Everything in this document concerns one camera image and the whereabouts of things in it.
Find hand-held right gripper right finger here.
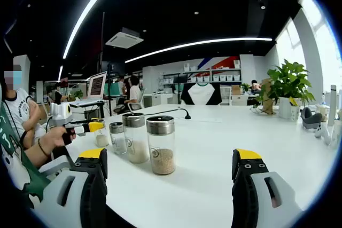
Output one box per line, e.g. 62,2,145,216
231,148,301,228

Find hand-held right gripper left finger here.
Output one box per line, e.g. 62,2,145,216
33,147,109,228

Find small seasoning bottle cream powder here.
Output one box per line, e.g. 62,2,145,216
94,122,110,148

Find small seasoning bottle white powder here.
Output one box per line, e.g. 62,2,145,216
108,122,128,155

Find tall seasoning bottle white grains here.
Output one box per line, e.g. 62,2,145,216
122,112,150,164

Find tall seasoning bottle brown grains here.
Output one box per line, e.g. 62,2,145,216
146,115,177,176

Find grey thermos bottle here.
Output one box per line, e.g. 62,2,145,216
328,84,337,127

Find person's left hand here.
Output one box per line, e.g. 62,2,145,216
40,126,77,154

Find laptop stand desk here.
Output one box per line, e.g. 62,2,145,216
68,101,106,122

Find white laptop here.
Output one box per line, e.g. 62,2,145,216
69,70,108,106

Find black tripod pole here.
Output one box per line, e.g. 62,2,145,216
100,12,114,116

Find teal partition panel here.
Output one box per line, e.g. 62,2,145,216
107,83,120,97

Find white mesh office chair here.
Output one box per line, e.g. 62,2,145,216
128,88,147,113

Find person's green printed shirt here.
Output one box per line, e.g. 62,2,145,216
0,105,51,202

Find ceiling air conditioner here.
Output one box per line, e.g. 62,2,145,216
105,27,144,49

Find white plant pot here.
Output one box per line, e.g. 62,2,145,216
278,97,292,119

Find small printed white pot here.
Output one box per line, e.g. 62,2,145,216
290,104,301,122

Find white controller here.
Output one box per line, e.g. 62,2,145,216
314,122,331,145

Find grey headset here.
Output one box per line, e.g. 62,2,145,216
300,106,323,131

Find brown paper bag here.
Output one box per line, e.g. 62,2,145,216
260,77,277,114

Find printed paper cup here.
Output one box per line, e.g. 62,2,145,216
330,120,342,148

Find black and white shirt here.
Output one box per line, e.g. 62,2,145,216
180,83,223,105

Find clear plastic cup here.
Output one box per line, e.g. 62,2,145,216
316,104,330,122

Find green leafy plant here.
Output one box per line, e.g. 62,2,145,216
256,59,316,106

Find narrow bright window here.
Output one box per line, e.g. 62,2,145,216
275,17,307,71

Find large bright window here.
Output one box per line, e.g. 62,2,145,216
298,0,342,95

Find dark bead bracelet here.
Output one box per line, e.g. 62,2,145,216
37,137,50,157

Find black table cable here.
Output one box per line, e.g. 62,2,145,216
144,107,192,120

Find wall shelf with white boxes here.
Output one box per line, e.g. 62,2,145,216
161,59,242,84

